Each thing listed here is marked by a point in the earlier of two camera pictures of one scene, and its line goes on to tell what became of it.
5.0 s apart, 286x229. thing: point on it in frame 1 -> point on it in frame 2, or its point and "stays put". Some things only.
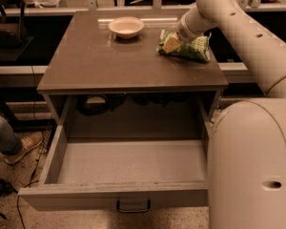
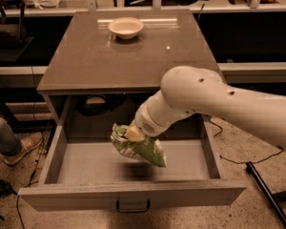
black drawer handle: x=133 y=211 stays put
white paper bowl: x=127 y=27 stays put
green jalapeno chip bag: x=198 y=48 -> x=149 y=149
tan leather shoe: x=29 y=141 stays put
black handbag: x=3 y=34 stays put
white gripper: x=182 y=31 -> x=145 y=122
